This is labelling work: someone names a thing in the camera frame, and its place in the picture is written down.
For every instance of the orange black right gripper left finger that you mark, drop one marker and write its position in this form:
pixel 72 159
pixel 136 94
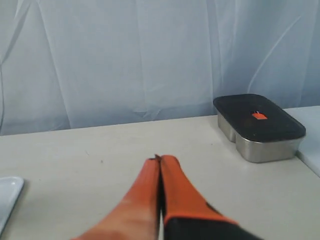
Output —
pixel 137 215

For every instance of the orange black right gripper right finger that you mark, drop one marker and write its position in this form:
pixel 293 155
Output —
pixel 187 215

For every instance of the steel lunch box black lid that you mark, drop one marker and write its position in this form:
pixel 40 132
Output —
pixel 261 130

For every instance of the white rectangular plastic tray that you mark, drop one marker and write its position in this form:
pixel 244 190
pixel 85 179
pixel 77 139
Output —
pixel 10 189

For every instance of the white backdrop curtain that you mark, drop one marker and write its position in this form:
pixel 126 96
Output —
pixel 67 64

